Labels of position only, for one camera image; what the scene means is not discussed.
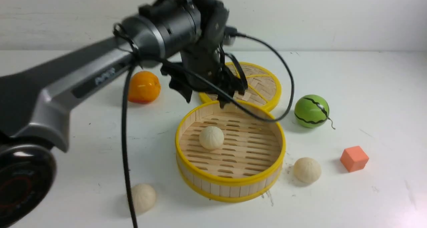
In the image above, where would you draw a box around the green toy watermelon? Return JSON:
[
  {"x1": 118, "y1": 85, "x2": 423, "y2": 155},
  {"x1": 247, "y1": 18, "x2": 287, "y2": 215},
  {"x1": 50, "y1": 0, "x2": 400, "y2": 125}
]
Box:
[{"x1": 294, "y1": 94, "x2": 335, "y2": 130}]

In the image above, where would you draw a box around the black cable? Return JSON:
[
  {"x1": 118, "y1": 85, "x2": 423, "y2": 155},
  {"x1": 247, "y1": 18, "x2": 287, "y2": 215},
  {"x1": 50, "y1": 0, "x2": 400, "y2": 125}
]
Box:
[{"x1": 113, "y1": 23, "x2": 295, "y2": 228}]

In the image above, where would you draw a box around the yellow-rimmed woven steamer lid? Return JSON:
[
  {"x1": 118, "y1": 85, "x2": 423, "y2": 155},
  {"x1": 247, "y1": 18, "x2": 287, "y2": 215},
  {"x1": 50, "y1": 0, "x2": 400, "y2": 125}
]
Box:
[{"x1": 199, "y1": 62, "x2": 282, "y2": 112}]

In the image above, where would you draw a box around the orange foam cube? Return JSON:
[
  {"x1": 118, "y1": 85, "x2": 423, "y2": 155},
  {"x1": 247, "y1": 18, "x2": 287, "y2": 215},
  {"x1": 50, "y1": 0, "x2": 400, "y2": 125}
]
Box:
[{"x1": 340, "y1": 146, "x2": 369, "y2": 172}]

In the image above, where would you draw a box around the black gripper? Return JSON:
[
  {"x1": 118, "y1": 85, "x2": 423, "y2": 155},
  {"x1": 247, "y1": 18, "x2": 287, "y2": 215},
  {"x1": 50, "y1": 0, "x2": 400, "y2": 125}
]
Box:
[{"x1": 160, "y1": 8, "x2": 248, "y2": 109}]

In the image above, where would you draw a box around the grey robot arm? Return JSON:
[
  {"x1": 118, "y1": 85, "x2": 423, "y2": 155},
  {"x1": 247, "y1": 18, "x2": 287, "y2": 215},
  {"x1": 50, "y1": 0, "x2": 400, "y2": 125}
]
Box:
[{"x1": 0, "y1": 0, "x2": 248, "y2": 228}]

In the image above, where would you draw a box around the orange toy persimmon fruit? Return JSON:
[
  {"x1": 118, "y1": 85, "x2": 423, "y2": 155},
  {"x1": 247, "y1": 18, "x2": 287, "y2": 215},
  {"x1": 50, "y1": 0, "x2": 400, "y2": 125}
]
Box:
[{"x1": 128, "y1": 71, "x2": 161, "y2": 104}]

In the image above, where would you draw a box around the cream bun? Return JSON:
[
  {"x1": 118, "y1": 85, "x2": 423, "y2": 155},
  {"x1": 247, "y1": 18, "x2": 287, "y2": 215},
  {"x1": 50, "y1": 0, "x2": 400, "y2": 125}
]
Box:
[
  {"x1": 293, "y1": 157, "x2": 322, "y2": 184},
  {"x1": 199, "y1": 126, "x2": 225, "y2": 150},
  {"x1": 131, "y1": 183, "x2": 157, "y2": 215}
]

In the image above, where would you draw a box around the yellow-rimmed bamboo steamer tray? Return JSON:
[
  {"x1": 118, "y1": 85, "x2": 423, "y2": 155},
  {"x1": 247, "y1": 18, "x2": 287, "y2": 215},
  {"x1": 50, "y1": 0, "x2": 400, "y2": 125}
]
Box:
[{"x1": 175, "y1": 101, "x2": 286, "y2": 202}]

